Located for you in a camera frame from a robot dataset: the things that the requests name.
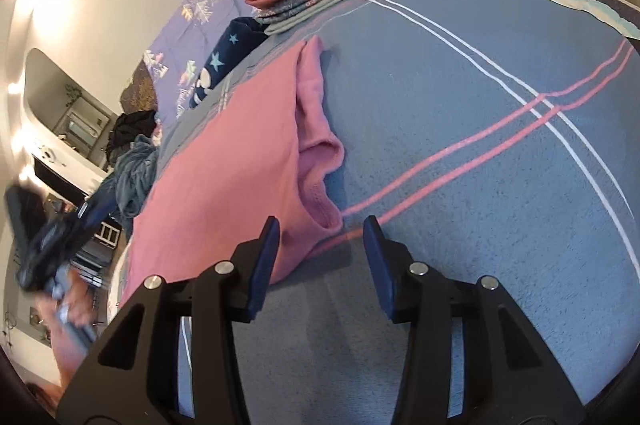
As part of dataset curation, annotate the person's left hand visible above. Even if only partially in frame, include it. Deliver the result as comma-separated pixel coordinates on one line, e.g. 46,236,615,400
62,269,95,326

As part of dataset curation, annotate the person's left forearm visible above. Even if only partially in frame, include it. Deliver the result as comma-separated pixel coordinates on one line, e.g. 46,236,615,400
34,295,91,386

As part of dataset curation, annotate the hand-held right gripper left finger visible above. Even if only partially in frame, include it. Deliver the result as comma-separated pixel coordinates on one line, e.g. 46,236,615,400
59,216,280,425

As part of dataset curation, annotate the pink long-sleeve shirt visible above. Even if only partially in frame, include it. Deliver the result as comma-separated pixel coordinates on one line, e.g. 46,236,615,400
117,35,346,306

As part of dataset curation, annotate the grey-blue fleece blanket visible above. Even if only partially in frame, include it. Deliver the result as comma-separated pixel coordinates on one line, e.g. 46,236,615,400
92,132,161,226

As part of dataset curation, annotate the black clothes pile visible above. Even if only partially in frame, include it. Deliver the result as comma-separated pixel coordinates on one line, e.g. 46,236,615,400
106,110,160,166

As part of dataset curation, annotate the brown floral cushion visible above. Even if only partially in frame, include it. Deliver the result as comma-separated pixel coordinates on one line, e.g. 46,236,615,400
120,58,158,116

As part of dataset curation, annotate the navy star-print rolled blanket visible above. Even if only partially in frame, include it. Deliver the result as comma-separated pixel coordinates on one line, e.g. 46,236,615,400
189,18,266,108

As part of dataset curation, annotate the wall mirror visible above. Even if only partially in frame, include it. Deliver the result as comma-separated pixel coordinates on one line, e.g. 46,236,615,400
57,98,113,151

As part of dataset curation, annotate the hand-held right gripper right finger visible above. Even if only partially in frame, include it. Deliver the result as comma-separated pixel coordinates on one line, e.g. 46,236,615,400
362,215,586,425

